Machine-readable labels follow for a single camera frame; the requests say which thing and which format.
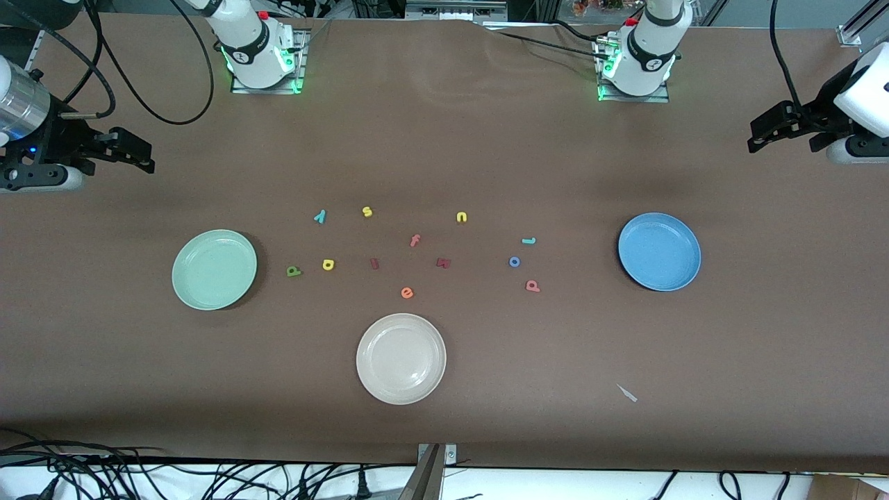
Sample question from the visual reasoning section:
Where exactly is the black cable on table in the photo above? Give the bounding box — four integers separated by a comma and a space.
497, 19, 612, 63

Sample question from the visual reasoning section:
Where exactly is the blue plate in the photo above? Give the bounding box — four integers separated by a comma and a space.
617, 212, 702, 292

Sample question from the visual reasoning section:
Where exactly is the cardboard box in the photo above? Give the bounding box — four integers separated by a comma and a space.
809, 474, 889, 500

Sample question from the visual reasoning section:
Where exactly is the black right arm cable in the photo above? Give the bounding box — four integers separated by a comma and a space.
0, 0, 215, 127

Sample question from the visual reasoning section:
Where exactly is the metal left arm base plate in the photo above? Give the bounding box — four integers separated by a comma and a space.
594, 35, 671, 103

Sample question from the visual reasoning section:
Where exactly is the aluminium frame profile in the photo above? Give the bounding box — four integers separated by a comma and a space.
25, 28, 47, 70
837, 0, 889, 47

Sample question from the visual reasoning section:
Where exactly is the green plate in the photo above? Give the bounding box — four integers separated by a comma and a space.
172, 229, 258, 311

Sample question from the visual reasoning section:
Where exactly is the grey metal bracket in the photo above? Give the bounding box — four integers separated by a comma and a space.
399, 443, 459, 500

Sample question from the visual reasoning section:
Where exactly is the black cable tangle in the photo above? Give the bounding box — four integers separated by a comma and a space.
0, 427, 417, 500

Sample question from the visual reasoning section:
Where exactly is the brown table cover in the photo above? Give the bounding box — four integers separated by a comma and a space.
0, 14, 889, 474

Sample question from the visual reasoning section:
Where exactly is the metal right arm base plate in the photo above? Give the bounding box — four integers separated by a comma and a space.
231, 28, 307, 95

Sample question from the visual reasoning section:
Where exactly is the grey power strip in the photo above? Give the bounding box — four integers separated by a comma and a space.
405, 0, 508, 20

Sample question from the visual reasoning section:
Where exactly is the beige plate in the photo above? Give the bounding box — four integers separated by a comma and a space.
356, 313, 447, 406

